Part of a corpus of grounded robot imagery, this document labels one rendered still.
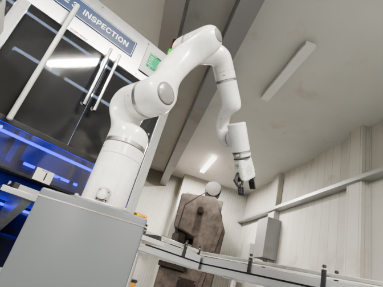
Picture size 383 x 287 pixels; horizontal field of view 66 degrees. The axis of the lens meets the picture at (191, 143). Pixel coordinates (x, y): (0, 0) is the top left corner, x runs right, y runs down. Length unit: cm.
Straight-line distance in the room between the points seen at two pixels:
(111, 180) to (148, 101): 25
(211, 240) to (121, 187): 609
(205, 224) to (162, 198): 248
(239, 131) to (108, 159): 67
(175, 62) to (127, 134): 33
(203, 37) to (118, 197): 65
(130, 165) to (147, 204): 810
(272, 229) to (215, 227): 125
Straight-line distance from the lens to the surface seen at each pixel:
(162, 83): 88
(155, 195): 899
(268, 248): 649
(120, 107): 95
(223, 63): 130
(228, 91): 129
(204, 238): 683
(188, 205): 695
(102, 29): 195
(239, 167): 132
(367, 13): 358
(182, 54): 108
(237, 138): 131
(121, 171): 81
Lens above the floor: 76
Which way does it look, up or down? 24 degrees up
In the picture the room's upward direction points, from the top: 16 degrees clockwise
